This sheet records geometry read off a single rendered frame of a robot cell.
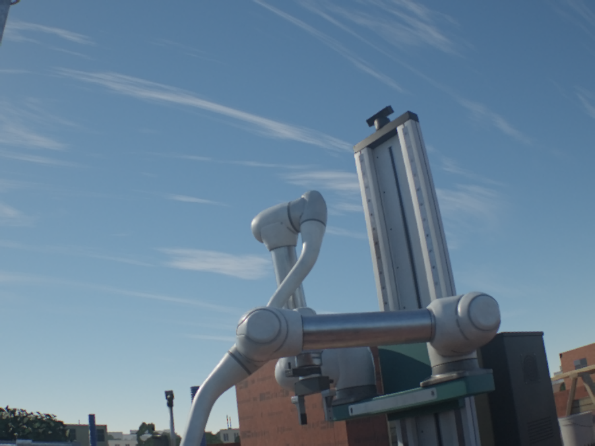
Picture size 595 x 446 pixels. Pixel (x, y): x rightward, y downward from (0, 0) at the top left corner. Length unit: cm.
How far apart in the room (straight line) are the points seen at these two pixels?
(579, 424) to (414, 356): 307
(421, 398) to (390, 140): 112
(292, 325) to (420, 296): 79
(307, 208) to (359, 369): 65
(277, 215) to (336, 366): 64
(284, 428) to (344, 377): 1023
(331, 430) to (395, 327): 954
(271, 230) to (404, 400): 86
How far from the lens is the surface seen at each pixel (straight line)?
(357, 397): 209
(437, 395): 185
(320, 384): 188
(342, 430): 1085
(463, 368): 183
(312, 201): 226
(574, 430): 502
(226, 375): 171
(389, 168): 242
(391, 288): 226
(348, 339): 159
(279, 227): 228
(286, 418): 1227
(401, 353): 216
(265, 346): 151
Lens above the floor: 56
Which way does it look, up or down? 23 degrees up
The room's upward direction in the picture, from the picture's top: 7 degrees counter-clockwise
